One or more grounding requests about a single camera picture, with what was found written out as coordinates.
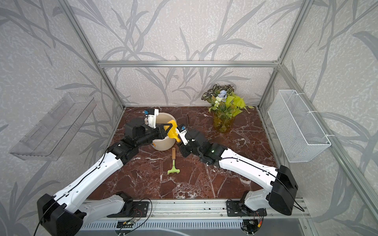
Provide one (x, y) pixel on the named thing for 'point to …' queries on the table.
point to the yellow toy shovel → (173, 132)
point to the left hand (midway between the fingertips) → (172, 126)
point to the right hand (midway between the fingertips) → (179, 141)
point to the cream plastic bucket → (167, 143)
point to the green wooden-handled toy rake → (173, 169)
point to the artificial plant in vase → (224, 105)
